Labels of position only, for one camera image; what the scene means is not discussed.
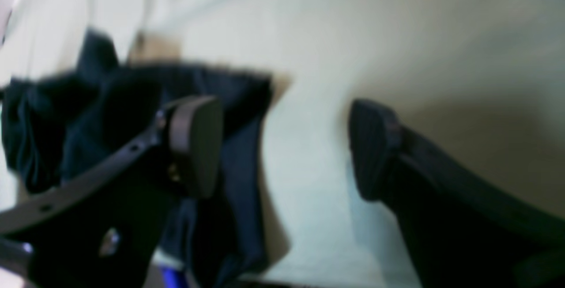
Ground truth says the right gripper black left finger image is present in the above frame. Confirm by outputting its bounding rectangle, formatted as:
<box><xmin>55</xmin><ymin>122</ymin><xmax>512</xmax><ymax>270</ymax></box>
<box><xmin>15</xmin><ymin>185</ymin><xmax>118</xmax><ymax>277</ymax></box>
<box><xmin>0</xmin><ymin>95</ymin><xmax>223</xmax><ymax>288</ymax></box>

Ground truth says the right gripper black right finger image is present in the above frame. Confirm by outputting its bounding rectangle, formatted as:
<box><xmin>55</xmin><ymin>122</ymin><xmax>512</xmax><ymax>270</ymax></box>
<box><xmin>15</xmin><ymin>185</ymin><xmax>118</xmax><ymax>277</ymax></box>
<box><xmin>348</xmin><ymin>99</ymin><xmax>565</xmax><ymax>288</ymax></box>

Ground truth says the light green table cloth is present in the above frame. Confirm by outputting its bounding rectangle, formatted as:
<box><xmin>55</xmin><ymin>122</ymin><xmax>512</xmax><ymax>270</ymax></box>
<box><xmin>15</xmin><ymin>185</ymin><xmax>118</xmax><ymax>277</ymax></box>
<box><xmin>1</xmin><ymin>0</ymin><xmax>564</xmax><ymax>288</ymax></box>

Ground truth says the dark navy T-shirt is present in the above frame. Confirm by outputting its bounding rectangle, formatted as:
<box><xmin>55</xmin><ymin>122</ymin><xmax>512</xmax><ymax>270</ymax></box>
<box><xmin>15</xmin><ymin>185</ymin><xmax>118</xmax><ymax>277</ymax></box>
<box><xmin>1</xmin><ymin>31</ymin><xmax>272</xmax><ymax>288</ymax></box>

